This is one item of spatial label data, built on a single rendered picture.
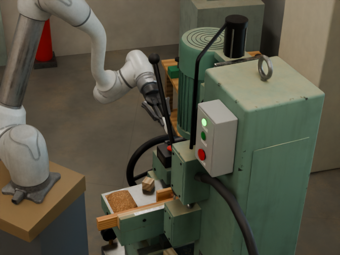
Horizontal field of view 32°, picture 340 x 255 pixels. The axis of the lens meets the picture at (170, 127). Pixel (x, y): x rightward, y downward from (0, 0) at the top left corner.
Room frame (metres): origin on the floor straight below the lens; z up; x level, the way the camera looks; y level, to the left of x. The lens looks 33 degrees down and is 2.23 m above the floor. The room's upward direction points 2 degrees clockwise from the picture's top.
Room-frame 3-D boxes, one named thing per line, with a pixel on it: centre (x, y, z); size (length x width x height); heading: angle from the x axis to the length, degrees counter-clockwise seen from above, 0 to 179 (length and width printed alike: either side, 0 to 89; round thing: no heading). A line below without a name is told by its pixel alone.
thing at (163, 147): (1.74, -0.02, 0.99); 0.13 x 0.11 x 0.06; 114
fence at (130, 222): (1.53, -0.12, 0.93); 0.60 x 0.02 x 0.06; 114
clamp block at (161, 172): (1.74, -0.03, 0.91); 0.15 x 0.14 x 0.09; 114
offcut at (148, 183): (1.64, 0.07, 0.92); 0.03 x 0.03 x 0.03; 67
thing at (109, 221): (1.55, -0.06, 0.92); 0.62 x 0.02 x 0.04; 114
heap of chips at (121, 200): (1.55, 0.15, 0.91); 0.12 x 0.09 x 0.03; 24
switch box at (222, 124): (1.22, -0.11, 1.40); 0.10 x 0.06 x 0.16; 24
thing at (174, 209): (1.34, -0.04, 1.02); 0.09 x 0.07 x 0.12; 114
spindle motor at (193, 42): (1.57, -0.11, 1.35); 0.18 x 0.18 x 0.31
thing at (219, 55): (1.44, -0.17, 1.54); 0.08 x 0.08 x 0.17; 24
